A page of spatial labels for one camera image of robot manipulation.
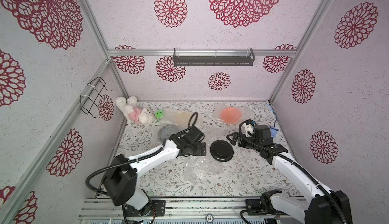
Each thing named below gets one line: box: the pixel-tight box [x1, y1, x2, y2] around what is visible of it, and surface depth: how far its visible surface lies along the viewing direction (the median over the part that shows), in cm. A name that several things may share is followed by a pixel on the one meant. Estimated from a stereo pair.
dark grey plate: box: [209, 139, 235, 163], surface depth 94 cm
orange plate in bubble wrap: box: [213, 103, 254, 126], surface depth 112 cm
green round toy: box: [154, 109, 165, 119], surface depth 109 cm
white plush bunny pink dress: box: [114, 95, 155, 125], surface depth 102 cm
